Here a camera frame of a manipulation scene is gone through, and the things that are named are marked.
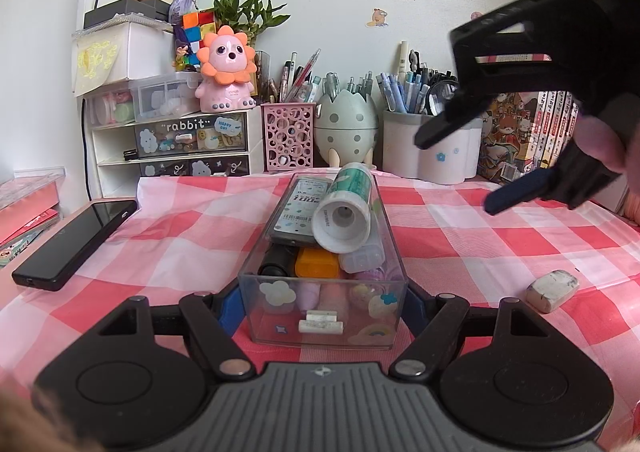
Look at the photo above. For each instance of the beaver cartoon wall sticker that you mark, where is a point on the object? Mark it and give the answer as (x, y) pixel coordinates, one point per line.
(376, 17)

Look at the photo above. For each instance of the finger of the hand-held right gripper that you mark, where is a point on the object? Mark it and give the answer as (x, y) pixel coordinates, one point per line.
(515, 192)
(450, 124)

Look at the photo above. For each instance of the white storage box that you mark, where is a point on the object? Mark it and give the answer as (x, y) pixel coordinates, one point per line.
(150, 49)

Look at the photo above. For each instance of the small colourful toy figure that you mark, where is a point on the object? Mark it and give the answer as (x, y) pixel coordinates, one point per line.
(182, 54)

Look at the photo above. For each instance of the clear plastic drawer tray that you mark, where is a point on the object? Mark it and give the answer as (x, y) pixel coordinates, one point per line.
(280, 327)

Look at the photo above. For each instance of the white drawer organizer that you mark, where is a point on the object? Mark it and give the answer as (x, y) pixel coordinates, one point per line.
(255, 142)

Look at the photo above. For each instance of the white flower-shaped pen holder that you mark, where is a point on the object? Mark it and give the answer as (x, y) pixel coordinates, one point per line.
(400, 147)

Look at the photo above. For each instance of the black binder clip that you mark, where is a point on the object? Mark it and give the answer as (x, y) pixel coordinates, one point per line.
(130, 155)

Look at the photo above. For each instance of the green egg-shaped pen holder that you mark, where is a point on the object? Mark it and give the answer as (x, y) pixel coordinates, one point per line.
(345, 127)

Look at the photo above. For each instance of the colourful booklet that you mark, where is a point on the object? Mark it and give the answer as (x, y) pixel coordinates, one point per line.
(20, 247)

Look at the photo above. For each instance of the green white glue stick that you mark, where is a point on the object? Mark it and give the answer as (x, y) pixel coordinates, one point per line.
(345, 212)

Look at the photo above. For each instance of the person's left forearm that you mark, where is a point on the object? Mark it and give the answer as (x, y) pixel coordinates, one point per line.
(20, 422)

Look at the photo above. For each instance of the pink box with clear lid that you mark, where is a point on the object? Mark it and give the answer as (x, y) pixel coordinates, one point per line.
(25, 202)

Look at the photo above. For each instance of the person's right hand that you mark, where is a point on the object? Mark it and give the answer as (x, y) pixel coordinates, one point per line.
(610, 142)

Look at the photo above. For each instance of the orange highlighter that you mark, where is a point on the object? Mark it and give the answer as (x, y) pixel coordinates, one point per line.
(315, 262)

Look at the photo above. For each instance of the clear glass vase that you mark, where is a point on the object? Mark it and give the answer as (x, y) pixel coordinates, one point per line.
(263, 77)

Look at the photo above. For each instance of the pink bag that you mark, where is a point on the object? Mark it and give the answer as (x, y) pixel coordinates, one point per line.
(631, 209)

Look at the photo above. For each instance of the pink checkered tablecloth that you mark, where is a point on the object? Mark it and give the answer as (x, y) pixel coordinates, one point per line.
(450, 242)

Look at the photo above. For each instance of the clear bag with yellow print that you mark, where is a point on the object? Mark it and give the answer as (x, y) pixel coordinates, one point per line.
(97, 59)

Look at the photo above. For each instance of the pens in flower-shaped holder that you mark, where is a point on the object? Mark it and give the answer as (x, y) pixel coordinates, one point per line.
(400, 87)

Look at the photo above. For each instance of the black smartphone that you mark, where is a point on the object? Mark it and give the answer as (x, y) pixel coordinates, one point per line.
(75, 244)

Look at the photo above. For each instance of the pink lion toy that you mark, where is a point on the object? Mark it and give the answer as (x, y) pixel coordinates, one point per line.
(227, 62)

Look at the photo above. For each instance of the pens in egg holder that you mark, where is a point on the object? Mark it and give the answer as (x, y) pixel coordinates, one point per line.
(332, 84)

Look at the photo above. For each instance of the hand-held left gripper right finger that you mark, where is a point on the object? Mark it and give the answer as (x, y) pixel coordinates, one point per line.
(411, 317)

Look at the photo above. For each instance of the white eraser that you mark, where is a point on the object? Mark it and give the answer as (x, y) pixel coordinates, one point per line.
(552, 289)

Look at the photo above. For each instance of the pink round wall sticker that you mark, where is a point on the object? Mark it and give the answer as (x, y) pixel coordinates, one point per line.
(476, 16)

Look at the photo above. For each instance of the green bamboo plant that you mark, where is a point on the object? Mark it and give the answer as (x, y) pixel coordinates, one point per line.
(247, 12)

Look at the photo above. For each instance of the clear lidded storage box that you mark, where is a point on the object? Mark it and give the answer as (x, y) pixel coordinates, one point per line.
(160, 99)

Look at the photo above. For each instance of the cartoon cover comic book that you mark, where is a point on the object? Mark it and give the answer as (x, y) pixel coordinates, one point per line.
(505, 142)

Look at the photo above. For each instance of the pens in pink holder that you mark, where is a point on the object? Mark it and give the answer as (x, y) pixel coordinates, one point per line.
(300, 79)

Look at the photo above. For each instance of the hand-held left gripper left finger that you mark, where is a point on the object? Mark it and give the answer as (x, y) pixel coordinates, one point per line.
(229, 317)

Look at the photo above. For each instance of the black marker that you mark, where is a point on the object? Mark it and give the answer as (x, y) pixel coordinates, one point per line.
(277, 262)

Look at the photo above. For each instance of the dark grey flat box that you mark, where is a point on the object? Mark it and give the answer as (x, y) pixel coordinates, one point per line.
(110, 14)

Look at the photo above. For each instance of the clear box with pink items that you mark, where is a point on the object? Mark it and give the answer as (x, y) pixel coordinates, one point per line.
(110, 109)

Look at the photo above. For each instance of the black magnifying glass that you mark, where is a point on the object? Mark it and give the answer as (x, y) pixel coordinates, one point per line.
(437, 97)

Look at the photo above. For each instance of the black box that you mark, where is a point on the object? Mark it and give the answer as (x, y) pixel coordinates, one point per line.
(160, 7)

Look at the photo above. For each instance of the colourful puzzle cube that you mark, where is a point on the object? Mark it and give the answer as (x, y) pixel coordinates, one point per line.
(200, 24)

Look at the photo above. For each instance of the purple mechanical pencil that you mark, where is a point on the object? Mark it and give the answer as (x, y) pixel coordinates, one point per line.
(309, 297)

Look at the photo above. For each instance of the pink perforated pen holder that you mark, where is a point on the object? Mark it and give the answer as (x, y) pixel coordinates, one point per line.
(287, 137)

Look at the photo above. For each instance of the white purple glitter pen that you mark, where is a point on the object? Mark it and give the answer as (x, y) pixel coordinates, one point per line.
(370, 292)

